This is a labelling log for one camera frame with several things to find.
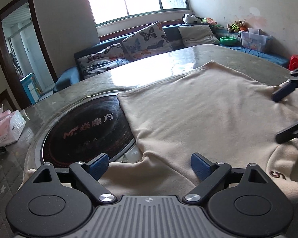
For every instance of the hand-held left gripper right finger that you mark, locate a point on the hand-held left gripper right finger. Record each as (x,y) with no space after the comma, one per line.
(201,166)

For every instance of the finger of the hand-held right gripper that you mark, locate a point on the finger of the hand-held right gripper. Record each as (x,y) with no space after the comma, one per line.
(293,131)
(284,91)

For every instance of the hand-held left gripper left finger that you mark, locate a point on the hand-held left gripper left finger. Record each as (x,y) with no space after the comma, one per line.
(99,164)

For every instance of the cream sweater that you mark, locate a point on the cream sweater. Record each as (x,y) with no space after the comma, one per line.
(201,116)

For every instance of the hanging clothes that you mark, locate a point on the hanging clothes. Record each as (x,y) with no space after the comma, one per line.
(14,64)

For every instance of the round black induction cooktop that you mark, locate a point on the round black induction cooktop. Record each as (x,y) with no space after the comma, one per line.
(89,129)

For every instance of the blue sofa throw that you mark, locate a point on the blue sofa throw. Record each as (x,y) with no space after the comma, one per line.
(263,54)

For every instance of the clear plastic storage box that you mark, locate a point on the clear plastic storage box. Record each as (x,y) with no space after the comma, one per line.
(254,42)

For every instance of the small clear plastic container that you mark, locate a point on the small clear plastic container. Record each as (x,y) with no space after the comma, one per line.
(253,31)

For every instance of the green plastic bowl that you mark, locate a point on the green plastic bowl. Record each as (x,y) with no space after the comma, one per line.
(227,40)

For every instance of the brown plush bear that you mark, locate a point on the brown plush bear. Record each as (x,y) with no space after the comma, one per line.
(241,24)

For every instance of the grey quilted star tablecloth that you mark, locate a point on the grey quilted star tablecloth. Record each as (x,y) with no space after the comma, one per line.
(5,168)

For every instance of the pink white tissue pack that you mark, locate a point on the pink white tissue pack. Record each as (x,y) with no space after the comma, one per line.
(7,131)

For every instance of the butterfly print pillow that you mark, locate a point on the butterfly print pillow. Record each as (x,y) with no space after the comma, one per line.
(101,53)
(104,65)
(146,41)

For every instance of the green orange plush toy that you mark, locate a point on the green orange plush toy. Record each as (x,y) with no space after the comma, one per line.
(209,21)

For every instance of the plain grey pillow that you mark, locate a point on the plain grey pillow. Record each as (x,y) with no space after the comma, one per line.
(198,36)

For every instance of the light blue cabinet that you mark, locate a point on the light blue cabinet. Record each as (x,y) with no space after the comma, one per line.
(28,89)

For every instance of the dark wooden chair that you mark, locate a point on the dark wooden chair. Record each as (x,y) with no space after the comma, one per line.
(8,99)

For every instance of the panda plush toy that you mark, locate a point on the panda plush toy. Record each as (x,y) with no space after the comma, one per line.
(190,19)

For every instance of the blue corner sofa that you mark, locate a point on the blue corner sofa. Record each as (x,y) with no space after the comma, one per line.
(173,33)

